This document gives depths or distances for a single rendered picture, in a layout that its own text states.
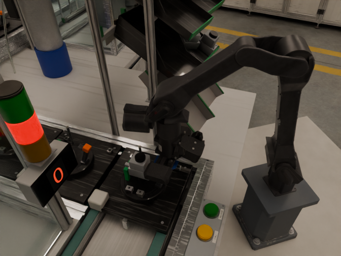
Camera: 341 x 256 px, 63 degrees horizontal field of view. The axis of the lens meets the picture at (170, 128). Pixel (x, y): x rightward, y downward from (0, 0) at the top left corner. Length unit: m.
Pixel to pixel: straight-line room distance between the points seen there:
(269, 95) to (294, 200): 2.26
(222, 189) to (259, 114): 1.78
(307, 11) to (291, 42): 4.11
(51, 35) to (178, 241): 1.14
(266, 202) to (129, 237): 0.38
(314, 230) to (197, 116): 0.51
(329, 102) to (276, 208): 2.44
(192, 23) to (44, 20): 0.87
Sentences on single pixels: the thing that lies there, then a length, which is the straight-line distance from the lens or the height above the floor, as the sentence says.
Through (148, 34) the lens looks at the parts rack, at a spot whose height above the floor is 1.35.
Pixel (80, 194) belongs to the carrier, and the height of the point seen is 0.97.
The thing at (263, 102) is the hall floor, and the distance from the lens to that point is 2.86.
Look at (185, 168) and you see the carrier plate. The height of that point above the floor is 0.97.
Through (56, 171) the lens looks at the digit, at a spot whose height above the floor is 1.22.
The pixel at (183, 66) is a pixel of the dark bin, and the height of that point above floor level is 1.22.
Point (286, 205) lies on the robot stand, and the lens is 0.77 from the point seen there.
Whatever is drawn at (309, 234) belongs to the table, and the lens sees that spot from 0.99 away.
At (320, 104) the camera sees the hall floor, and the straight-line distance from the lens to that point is 3.05.
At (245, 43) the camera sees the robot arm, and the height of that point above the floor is 1.45.
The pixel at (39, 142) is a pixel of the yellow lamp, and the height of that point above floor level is 1.30.
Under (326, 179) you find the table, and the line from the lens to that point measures 1.15.
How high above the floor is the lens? 1.67
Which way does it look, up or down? 43 degrees down
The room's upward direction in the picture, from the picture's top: 1 degrees counter-clockwise
